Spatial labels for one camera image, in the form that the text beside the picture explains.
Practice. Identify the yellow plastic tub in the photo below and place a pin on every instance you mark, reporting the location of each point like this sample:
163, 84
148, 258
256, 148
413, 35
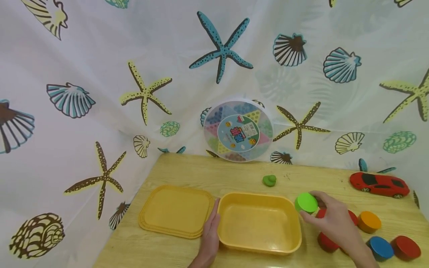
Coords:
259, 223

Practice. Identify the person's left fingers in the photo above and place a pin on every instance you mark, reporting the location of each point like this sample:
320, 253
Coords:
213, 216

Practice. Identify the small green clay lump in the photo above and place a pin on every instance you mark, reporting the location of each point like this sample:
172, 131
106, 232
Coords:
269, 181

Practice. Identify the round clear board game box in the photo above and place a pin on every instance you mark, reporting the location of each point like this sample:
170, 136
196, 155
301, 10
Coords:
238, 131

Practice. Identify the person's left hand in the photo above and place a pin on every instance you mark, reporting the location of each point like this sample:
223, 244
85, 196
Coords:
210, 240

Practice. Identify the person's right thumb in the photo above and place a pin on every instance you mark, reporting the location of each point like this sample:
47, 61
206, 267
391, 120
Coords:
310, 217

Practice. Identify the orange round disc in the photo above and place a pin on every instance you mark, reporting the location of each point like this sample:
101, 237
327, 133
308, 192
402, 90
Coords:
369, 221

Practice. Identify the red round disc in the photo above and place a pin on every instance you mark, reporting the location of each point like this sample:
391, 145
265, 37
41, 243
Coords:
326, 242
353, 217
406, 247

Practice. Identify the person's left forearm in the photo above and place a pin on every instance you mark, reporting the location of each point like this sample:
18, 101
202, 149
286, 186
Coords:
200, 264

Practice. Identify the green round disc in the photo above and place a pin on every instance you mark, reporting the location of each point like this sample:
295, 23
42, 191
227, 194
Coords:
305, 202

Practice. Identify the yellow plastic lid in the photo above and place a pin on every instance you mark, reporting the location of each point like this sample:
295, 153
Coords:
176, 210

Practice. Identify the blue round disc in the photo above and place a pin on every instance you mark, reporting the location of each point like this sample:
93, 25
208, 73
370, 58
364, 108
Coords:
381, 248

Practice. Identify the person's right forearm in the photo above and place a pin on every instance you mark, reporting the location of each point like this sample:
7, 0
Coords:
365, 258

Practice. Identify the red toy car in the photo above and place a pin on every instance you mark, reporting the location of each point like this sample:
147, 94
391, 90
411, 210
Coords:
378, 184

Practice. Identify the person's right hand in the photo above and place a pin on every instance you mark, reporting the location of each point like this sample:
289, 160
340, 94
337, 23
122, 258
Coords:
336, 221

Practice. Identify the person's right index finger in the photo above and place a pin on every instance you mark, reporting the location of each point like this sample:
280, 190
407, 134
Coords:
324, 198

